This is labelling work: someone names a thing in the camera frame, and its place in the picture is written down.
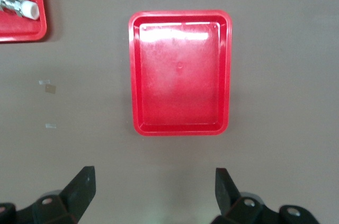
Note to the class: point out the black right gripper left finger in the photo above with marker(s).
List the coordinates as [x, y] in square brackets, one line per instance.
[79, 195]

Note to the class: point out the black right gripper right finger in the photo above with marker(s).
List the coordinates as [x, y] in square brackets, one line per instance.
[227, 195]

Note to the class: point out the small clear tape piece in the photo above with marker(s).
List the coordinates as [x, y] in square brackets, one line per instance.
[44, 82]
[51, 125]

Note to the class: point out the brown tape piece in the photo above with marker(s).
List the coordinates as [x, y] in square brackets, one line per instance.
[50, 89]

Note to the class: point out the empty red plastic tray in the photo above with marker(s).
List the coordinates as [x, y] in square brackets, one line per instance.
[180, 75]

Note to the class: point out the red tray holding fittings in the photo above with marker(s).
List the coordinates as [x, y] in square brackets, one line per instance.
[23, 29]

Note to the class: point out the tilted white metal pipe fitting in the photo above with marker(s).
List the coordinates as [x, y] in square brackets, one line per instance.
[23, 8]

